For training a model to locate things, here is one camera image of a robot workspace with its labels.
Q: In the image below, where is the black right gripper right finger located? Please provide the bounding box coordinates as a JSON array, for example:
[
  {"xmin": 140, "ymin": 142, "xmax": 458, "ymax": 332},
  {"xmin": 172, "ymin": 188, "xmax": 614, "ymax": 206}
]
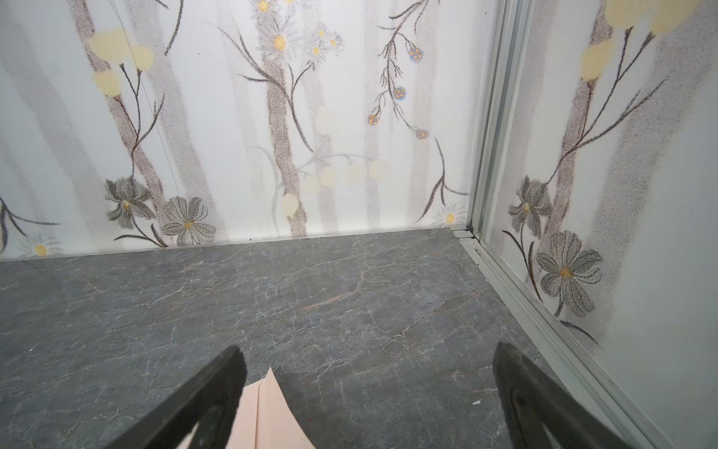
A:
[{"xmin": 493, "ymin": 342, "xmax": 628, "ymax": 448}]

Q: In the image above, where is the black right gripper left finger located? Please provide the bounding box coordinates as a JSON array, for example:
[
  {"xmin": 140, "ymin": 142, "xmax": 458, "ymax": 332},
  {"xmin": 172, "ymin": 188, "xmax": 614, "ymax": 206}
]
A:
[{"xmin": 108, "ymin": 345, "xmax": 248, "ymax": 448}]

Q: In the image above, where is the pink paper envelope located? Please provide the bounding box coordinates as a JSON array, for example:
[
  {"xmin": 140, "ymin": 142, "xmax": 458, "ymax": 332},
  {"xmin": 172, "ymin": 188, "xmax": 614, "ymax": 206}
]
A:
[{"xmin": 178, "ymin": 367, "xmax": 316, "ymax": 449}]

